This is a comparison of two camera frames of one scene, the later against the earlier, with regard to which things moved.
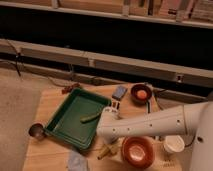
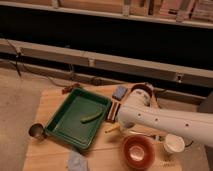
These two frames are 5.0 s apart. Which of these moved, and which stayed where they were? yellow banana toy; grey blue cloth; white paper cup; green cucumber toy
Moved: yellow banana toy
Stayed: green cucumber toy; grey blue cloth; white paper cup
